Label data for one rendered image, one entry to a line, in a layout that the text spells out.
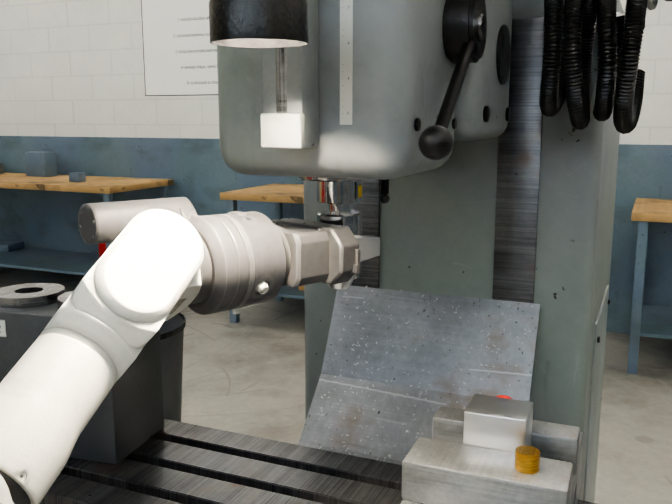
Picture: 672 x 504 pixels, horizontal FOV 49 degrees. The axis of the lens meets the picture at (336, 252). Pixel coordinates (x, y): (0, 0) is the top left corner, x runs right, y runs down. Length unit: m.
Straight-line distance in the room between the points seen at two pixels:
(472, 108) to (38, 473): 0.56
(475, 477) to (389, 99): 0.35
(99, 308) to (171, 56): 5.54
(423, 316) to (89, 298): 0.68
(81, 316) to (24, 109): 6.54
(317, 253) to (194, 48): 5.28
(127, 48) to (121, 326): 5.80
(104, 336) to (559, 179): 0.71
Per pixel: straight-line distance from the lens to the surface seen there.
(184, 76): 5.98
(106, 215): 0.63
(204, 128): 5.88
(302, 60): 0.64
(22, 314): 1.00
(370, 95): 0.65
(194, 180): 5.94
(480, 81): 0.83
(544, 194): 1.08
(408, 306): 1.14
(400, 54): 0.65
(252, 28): 0.53
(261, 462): 0.96
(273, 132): 0.65
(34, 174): 6.57
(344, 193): 0.74
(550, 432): 0.80
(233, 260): 0.63
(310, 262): 0.69
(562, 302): 1.11
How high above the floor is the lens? 1.37
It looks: 10 degrees down
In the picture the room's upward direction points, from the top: straight up
